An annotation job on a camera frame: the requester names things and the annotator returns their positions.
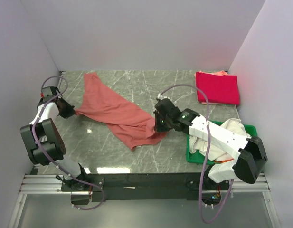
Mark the folded magenta t shirt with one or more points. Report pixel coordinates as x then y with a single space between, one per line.
217 89

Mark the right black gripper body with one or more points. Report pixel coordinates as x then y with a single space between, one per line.
162 124

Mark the orange t shirt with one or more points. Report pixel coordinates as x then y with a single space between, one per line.
223 161

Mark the green plastic bin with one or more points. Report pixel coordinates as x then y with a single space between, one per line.
197 158

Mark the white t shirt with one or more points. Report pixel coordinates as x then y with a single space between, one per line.
215 153

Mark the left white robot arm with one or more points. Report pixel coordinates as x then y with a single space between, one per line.
44 144

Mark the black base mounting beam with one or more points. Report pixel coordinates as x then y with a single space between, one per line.
132 186

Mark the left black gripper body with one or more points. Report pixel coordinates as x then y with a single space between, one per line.
68 109

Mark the aluminium rail frame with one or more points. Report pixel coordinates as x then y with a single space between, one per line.
42 204

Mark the salmon pink t shirt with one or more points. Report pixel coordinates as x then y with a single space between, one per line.
127 121

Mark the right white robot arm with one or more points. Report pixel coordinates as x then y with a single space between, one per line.
248 153

